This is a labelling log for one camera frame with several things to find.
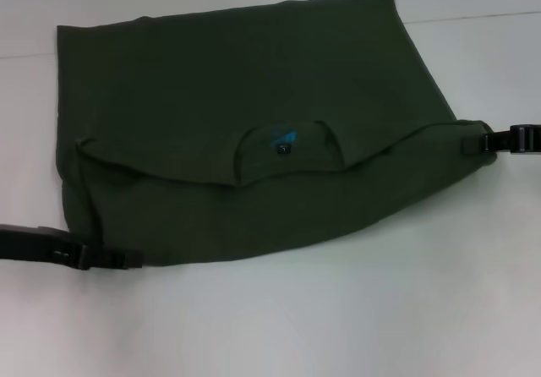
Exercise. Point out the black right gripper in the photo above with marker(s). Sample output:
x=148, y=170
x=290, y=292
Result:
x=526, y=139

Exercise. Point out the dark green FREE! t-shirt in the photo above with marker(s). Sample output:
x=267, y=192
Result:
x=253, y=98

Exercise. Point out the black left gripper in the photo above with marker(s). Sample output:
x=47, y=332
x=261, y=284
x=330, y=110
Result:
x=38, y=246

